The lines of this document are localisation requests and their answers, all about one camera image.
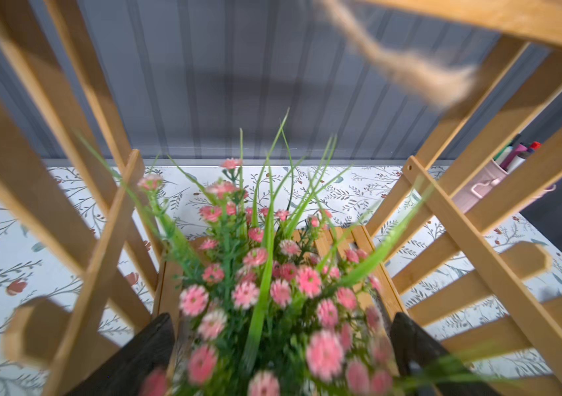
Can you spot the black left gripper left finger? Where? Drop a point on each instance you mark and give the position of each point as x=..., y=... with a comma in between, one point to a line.
x=124, y=372

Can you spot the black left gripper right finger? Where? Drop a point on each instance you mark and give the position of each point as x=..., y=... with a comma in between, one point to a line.
x=426, y=367

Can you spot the pink flower plant pot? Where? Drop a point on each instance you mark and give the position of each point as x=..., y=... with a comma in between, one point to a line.
x=269, y=315

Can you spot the wooden two-tier plant rack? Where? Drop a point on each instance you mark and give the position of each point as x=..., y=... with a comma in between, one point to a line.
x=523, y=75

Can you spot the pink metal pen bucket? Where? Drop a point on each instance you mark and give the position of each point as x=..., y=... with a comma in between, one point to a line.
x=479, y=186

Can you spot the markers in pink bucket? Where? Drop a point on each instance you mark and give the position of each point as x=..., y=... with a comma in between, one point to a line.
x=515, y=153

